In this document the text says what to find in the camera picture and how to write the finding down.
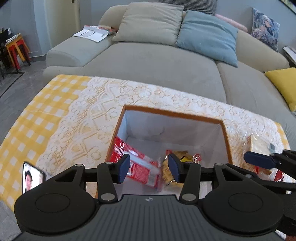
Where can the yellow checked tablecloth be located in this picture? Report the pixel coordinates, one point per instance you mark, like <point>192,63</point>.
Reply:
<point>34,115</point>

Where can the beige cushion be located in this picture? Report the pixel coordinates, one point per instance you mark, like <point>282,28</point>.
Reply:
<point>148,23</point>

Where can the clear biscuit packet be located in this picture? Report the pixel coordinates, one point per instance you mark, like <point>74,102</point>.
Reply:
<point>256,143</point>

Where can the pink cushion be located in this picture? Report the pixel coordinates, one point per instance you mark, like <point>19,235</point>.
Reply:
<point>231,22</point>

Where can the stack of books and papers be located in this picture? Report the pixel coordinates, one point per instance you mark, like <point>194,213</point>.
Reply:
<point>290,54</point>

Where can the red and yellow stools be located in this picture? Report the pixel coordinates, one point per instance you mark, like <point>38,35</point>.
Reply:
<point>15,42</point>

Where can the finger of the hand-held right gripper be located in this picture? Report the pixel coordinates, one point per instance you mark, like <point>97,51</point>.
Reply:
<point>279,188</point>
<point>257,159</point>

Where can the white open booklet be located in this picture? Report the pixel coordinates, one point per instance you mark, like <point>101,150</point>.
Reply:
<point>89,34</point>

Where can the yellow cushion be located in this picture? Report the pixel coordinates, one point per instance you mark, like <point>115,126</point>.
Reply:
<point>284,81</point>

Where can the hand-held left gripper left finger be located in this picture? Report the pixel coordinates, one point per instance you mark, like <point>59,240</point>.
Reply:
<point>123,168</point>

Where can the yellow snack bag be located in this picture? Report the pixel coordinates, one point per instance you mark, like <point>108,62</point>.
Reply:
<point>183,154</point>

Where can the red stool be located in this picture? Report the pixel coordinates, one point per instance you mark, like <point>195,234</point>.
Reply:
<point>16,58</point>

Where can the cream door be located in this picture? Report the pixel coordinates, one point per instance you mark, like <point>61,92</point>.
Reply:
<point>57,20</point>

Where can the patterned cloth on stool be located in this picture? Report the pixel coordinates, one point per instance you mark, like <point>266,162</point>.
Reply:
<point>12,37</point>

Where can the orange cardboard box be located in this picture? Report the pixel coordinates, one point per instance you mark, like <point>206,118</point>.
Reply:
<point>161,122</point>

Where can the colourful magazine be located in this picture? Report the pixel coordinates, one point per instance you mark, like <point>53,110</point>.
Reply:
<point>108,29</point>

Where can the houndstooth cushion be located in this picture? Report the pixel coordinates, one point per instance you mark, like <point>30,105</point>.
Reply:
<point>201,5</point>

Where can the red snack packet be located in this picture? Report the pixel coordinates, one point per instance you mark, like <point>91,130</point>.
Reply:
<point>143,171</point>

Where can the black dining chair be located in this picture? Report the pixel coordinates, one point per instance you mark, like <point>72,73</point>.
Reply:
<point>3,53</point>

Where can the grey sofa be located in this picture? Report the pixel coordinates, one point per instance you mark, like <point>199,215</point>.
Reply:
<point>150,64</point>

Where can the patterned blue cushion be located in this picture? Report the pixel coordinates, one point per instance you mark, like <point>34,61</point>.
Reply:
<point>264,27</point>

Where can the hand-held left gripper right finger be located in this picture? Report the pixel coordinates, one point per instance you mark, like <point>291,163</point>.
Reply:
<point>174,170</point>

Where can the white lace tablecloth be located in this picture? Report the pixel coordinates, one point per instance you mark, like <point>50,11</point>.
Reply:
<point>150,97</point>

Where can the black smartphone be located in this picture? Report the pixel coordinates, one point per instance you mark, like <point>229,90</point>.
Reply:
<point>31,178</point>

